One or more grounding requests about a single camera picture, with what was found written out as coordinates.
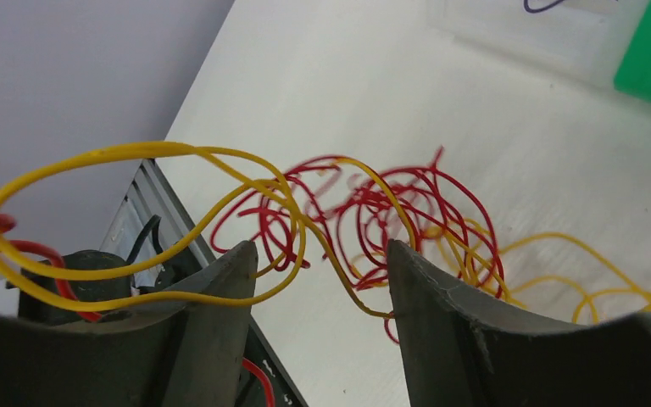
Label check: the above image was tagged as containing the clear plastic bin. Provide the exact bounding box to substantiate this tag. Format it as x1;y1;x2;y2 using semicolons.
427;0;648;87

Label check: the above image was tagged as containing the wire bundle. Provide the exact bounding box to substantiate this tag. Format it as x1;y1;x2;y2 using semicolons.
0;140;651;407

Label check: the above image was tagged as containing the dark purple wire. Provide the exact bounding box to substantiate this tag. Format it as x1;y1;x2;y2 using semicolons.
523;0;570;14

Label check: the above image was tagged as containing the aluminium frame rail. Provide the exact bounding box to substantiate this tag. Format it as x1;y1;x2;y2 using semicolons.
99;159;216;286

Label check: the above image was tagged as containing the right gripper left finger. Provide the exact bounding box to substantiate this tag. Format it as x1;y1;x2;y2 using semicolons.
0;240;259;407

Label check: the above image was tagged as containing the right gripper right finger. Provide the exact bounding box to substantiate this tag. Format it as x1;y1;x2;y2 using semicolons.
387;240;651;406

